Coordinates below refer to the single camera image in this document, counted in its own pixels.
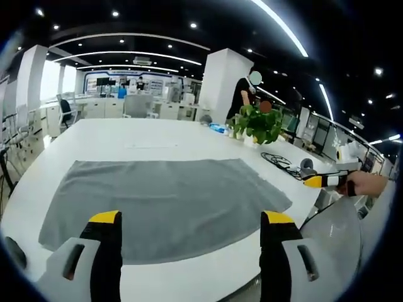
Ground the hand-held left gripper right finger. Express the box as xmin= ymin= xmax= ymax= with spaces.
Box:
xmin=259 ymin=210 xmax=360 ymax=302

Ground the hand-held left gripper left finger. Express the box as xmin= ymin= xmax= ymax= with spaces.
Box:
xmin=35 ymin=210 xmax=123 ymax=302

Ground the grey towel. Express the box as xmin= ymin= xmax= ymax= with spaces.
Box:
xmin=38 ymin=159 xmax=293 ymax=266

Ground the person's right hand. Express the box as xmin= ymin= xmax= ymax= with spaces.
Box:
xmin=335 ymin=171 xmax=391 ymax=198

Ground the green potted plant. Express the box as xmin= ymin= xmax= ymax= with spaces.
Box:
xmin=228 ymin=104 xmax=289 ymax=148

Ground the blue packet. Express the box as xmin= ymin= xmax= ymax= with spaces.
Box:
xmin=208 ymin=122 xmax=229 ymax=135

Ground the white pillar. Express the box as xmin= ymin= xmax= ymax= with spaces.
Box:
xmin=197 ymin=47 xmax=255 ymax=123

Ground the white table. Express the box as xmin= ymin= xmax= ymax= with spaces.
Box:
xmin=0 ymin=118 xmax=339 ymax=302

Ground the white office chair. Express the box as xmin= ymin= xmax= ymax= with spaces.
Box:
xmin=1 ymin=105 xmax=35 ymax=148

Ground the black office chair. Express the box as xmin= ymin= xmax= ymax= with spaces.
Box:
xmin=56 ymin=93 xmax=79 ymax=129

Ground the grey office chair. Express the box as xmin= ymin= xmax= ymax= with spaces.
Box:
xmin=122 ymin=94 xmax=158 ymax=120

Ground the black cable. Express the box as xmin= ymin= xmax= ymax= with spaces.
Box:
xmin=260 ymin=152 xmax=305 ymax=181

